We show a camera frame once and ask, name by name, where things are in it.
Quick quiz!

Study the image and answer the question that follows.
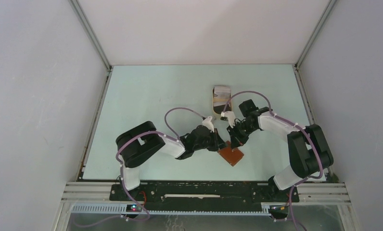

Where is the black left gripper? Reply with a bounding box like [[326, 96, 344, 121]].
[[193, 128, 228, 152]]

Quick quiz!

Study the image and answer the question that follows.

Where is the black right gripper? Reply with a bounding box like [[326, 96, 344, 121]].
[[227, 121, 257, 149]]

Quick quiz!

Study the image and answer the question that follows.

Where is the brown leather card holder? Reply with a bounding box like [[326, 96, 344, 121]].
[[218, 141, 244, 167]]

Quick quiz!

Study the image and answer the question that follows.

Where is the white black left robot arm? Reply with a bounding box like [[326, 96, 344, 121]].
[[115, 121, 226, 200]]

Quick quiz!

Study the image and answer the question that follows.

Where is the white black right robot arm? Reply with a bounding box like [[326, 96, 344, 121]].
[[220, 100, 334, 201]]

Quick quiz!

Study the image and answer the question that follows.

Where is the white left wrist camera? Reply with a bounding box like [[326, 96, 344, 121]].
[[202, 116, 215, 132]]

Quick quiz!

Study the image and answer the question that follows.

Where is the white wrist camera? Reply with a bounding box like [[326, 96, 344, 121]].
[[202, 116, 215, 132], [220, 111, 236, 128]]

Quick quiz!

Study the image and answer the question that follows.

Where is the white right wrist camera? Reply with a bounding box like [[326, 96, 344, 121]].
[[220, 111, 236, 128]]

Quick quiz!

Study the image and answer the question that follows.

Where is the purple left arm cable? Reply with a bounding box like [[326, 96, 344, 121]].
[[115, 107, 206, 189]]

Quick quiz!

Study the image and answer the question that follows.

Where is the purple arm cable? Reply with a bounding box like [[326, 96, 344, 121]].
[[221, 90, 324, 181], [115, 107, 206, 189]]

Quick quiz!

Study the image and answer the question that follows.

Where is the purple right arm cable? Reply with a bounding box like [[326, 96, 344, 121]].
[[221, 90, 324, 181]]

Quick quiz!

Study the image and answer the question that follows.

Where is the aluminium frame rail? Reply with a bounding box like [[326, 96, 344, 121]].
[[61, 181, 352, 218]]

